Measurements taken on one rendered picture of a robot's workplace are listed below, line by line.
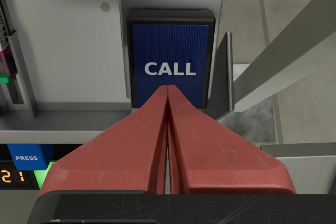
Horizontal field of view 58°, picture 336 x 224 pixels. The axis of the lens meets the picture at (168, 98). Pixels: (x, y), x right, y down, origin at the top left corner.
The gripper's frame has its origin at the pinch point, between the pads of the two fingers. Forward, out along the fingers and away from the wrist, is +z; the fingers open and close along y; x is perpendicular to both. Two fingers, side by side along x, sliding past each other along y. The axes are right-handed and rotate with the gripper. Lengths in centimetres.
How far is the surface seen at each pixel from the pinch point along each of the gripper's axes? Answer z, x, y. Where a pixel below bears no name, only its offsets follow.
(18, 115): 6.8, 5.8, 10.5
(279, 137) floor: 59, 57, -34
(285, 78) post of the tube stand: 34.8, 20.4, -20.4
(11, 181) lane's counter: 8.0, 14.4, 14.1
